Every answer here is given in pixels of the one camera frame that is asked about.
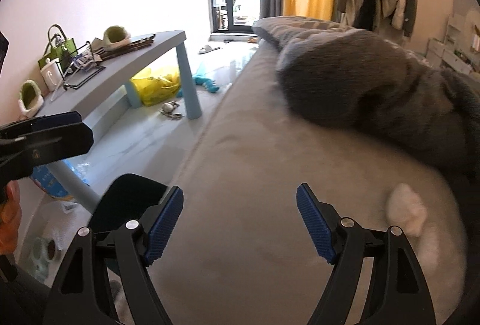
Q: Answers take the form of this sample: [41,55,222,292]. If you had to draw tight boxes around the white sock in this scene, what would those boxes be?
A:
[385,184,428,238]

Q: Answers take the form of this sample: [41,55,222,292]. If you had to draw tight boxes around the black trash bin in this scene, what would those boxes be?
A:
[88,173,170,277]

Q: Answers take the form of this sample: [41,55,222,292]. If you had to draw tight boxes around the person's left hand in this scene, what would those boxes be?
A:
[0,181,22,255]

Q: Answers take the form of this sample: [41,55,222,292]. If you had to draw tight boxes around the green slipper near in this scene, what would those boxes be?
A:
[18,80,44,118]

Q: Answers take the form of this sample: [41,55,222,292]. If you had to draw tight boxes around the green slipper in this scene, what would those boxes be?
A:
[103,26,131,51]
[18,80,44,118]

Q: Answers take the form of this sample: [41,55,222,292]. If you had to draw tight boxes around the white lidded mug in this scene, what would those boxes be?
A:
[41,58,63,92]

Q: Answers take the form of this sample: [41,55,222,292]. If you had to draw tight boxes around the light blue low table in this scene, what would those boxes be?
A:
[38,30,202,214]

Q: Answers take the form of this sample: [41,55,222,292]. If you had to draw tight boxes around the green tote bag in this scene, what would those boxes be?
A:
[38,24,77,73]

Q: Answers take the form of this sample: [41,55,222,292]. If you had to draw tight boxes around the dark wooden sticks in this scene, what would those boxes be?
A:
[97,34,156,61]

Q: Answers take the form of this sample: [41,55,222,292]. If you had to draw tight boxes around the yellow plastic bag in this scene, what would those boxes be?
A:
[130,69,181,106]

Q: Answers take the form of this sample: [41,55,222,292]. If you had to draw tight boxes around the green slipper far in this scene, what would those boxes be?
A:
[103,26,131,51]

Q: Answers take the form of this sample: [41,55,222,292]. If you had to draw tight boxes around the keys on floor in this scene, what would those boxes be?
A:
[160,100,183,121]

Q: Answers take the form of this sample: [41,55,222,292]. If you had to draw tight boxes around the bed with grey sheet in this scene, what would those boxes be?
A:
[149,43,466,324]

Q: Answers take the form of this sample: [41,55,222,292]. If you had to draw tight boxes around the teal toy on floor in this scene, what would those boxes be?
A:
[192,75,220,94]

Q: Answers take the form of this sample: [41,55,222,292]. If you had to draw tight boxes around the dark grey fleece blanket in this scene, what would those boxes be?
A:
[253,16,479,188]

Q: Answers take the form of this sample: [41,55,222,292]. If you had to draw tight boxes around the white dressing table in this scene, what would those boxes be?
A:
[425,12,479,74]

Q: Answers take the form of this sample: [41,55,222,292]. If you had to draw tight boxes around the black wire rack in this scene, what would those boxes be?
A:
[49,41,106,102]

